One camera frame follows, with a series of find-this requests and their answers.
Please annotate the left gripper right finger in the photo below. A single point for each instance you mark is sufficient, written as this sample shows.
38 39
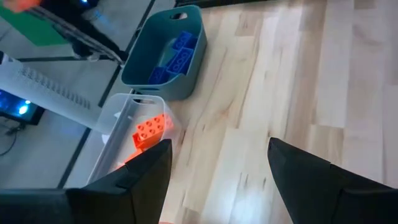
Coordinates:
311 193

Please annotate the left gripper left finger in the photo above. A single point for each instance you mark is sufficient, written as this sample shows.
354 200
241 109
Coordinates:
130 193

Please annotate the small orange plastic brick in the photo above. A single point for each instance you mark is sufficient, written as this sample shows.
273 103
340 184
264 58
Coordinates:
133 155

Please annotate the blue plastic brick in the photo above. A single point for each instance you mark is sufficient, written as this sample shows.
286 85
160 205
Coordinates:
158 76
180 60
185 40

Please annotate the clear plastic bin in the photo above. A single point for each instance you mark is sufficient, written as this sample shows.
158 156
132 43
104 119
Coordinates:
124 102

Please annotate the teal plastic bin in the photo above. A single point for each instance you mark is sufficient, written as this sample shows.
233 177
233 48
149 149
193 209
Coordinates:
174 90

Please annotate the green flat panel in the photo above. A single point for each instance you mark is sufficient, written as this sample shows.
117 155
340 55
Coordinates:
31 31

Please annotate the orange object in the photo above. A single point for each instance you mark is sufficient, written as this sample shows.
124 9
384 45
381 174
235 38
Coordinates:
18 4

